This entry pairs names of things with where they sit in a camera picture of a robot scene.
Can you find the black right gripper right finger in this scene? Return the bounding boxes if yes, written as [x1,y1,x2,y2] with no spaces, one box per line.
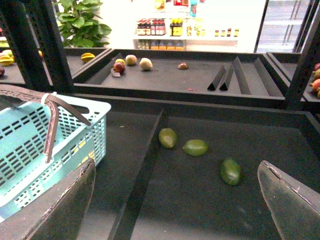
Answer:
[257,160,320,240]

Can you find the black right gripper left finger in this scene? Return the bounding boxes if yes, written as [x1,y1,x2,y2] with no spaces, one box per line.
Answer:
[0,158,96,240]

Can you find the light blue plastic basket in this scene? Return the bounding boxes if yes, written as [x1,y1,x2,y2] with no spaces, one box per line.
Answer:
[0,96,111,220]

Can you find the brown basket handle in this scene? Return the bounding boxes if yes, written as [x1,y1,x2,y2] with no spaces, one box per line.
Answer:
[0,84,91,163]

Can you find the green avocado right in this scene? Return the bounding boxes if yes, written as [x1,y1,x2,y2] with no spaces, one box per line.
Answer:
[220,158,242,186]

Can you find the green avocado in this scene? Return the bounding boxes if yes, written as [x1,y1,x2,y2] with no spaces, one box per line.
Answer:
[182,139,209,157]
[220,158,242,186]
[158,128,178,149]

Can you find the green avocado middle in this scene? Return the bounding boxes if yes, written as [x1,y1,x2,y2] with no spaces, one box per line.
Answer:
[182,139,209,157]

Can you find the green avocado left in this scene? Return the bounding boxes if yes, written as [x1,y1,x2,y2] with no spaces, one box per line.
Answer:
[158,128,178,149]

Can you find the white zip tie right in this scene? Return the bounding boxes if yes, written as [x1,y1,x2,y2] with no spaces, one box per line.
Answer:
[40,91,57,106]

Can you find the yellow star fruit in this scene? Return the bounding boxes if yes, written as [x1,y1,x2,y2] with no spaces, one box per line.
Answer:
[80,52,96,63]

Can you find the green potted plant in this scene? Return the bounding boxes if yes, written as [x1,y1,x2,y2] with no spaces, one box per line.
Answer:
[52,0,112,48]

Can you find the white shelf with bottles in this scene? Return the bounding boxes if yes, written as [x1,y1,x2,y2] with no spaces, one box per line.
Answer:
[133,0,239,52]

